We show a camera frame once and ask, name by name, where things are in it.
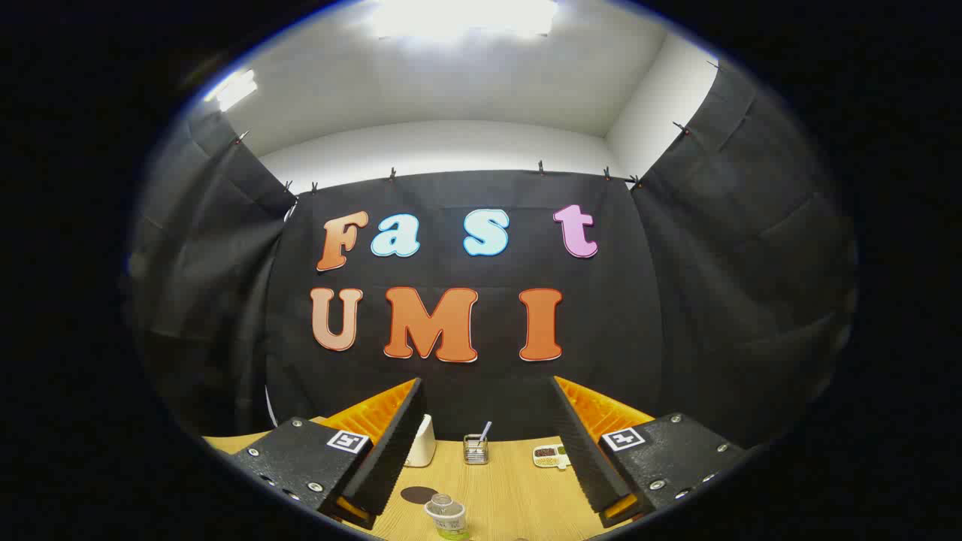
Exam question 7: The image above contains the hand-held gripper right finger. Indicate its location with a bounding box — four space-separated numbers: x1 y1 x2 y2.
551 375 750 528

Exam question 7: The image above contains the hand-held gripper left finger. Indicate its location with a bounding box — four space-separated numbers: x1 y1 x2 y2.
228 378 428 531

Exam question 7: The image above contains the clear juice bottle green label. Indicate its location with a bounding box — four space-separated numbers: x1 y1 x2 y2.
424 494 468 541

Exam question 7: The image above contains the cream toaster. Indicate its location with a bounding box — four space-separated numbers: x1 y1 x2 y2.
404 414 437 468

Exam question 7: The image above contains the wooden table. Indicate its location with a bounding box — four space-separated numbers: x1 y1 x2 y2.
203 416 640 541

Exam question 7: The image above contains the black backdrop cloth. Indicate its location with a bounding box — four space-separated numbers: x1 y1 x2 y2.
124 64 858 453

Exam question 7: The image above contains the small ceiling light panel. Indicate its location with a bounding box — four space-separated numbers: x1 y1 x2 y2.
204 69 259 113

